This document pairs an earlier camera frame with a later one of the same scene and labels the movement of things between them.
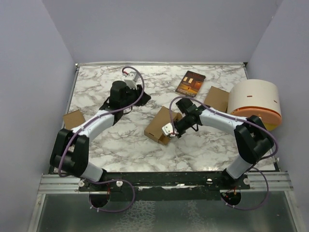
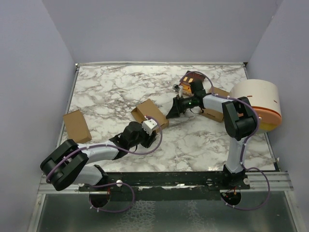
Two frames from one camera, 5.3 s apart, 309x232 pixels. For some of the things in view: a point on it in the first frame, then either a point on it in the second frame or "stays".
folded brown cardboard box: [217, 99] stays
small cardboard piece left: [73, 119] stays
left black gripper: [144, 98] -> [149, 139]
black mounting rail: [163, 181] stays
